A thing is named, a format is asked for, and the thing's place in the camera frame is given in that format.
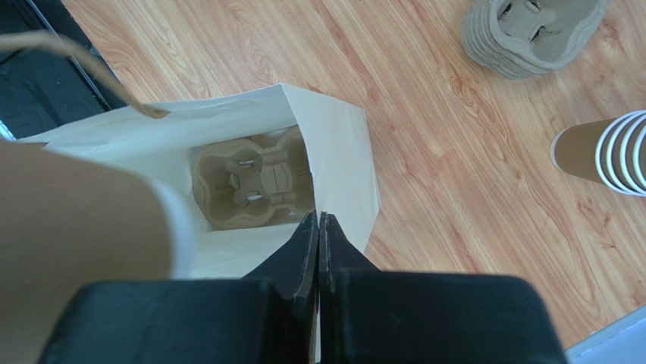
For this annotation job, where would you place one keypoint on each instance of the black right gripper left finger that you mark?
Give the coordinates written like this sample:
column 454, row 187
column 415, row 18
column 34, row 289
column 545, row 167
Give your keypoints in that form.
column 268, row 316

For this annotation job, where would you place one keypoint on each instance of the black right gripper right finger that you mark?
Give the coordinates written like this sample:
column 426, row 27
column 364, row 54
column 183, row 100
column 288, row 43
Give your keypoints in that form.
column 374, row 316

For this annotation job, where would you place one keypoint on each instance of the single cardboard cup carrier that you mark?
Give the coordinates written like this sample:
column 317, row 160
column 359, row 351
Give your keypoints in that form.
column 239, row 184

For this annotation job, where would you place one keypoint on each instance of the brown paper bag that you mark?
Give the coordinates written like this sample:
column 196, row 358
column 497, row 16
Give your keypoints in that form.
column 159, row 142

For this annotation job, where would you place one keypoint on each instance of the stack of paper cups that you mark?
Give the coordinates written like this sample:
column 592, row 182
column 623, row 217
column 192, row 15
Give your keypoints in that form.
column 609, row 152

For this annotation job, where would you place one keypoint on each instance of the cardboard cup carrier stack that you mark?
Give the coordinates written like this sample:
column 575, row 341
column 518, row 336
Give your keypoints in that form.
column 518, row 39

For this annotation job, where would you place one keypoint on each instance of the brown paper coffee cup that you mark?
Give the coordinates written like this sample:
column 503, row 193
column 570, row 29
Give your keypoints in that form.
column 66, row 223

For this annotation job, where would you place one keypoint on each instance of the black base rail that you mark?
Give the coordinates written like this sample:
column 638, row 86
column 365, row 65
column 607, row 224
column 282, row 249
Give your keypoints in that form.
column 41, row 91

